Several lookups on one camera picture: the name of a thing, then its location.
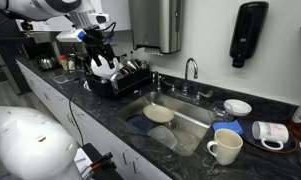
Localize black mounting plate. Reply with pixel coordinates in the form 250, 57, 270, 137
79, 142, 124, 180

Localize dark navy plate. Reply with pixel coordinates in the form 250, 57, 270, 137
238, 115, 298, 154

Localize small spice jar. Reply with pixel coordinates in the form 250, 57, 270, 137
67, 58, 77, 72

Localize stainless steel sink basin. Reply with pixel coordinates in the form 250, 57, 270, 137
115, 91, 214, 157

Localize chrome gooseneck faucet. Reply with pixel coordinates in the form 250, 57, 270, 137
181, 57, 200, 96

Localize white wall cabinets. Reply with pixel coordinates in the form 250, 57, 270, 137
16, 0, 132, 33

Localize white bowl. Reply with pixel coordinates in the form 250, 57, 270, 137
223, 98, 253, 117

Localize black wall soap dispenser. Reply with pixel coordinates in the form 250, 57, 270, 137
228, 0, 270, 69

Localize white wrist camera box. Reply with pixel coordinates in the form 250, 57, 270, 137
55, 29, 88, 43

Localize black dish rack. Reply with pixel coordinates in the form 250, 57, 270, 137
84, 64, 153, 99

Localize white printed mug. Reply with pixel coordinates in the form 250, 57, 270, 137
251, 120, 290, 151

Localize beige plate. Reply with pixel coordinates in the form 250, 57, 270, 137
142, 104, 175, 124

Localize blue sponge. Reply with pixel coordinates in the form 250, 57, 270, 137
212, 120, 244, 136

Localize clear plastic lid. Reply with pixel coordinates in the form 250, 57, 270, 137
146, 124, 178, 150

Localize red lid spice jar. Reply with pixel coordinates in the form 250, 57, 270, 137
59, 54, 69, 71

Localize white booklet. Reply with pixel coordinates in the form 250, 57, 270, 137
70, 147, 95, 180

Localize orange dish soap bottle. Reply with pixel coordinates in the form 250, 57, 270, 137
288, 105, 301, 136

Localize white base cabinets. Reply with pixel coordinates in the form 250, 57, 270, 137
15, 59, 173, 180

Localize white round dish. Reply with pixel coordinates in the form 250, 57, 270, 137
90, 54, 120, 80

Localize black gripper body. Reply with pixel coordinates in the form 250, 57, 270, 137
83, 28, 118, 64

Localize red handled tool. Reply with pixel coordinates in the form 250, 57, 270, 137
89, 151, 114, 169

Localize beige mug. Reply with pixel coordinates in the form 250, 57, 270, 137
206, 128, 244, 166

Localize steel kettle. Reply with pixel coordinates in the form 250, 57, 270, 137
38, 56, 58, 71

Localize steel paper towel dispenser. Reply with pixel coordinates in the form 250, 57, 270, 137
128, 0, 185, 55

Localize clear glass bowl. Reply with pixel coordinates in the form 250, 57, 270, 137
208, 100, 235, 123

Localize clear flat plastic container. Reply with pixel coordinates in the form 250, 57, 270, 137
52, 72, 74, 84

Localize small chrome side faucet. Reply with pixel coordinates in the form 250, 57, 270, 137
151, 70, 163, 93

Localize black power cable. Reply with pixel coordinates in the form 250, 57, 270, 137
68, 77, 88, 148

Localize dark blue plate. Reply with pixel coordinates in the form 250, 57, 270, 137
126, 114, 155, 134

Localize chrome faucet lever handle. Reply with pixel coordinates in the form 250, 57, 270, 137
161, 78, 176, 93
195, 89, 214, 101

